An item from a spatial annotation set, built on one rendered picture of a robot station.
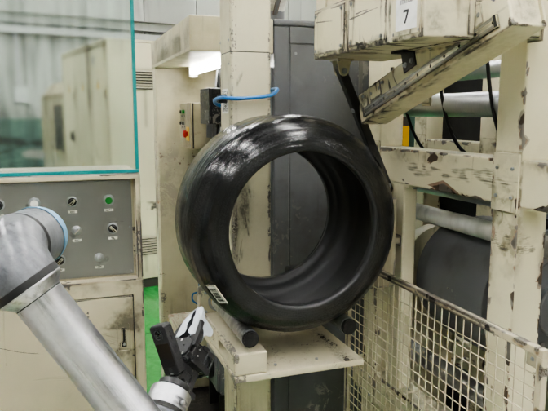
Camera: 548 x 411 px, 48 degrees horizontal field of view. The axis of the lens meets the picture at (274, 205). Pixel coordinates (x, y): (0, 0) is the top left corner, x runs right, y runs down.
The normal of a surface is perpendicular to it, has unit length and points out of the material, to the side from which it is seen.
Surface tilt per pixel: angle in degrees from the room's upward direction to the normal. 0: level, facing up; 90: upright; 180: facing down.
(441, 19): 90
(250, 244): 90
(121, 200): 90
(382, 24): 90
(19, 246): 44
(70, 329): 69
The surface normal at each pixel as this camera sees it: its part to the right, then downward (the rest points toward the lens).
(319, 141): 0.35, -0.04
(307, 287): -0.14, -0.64
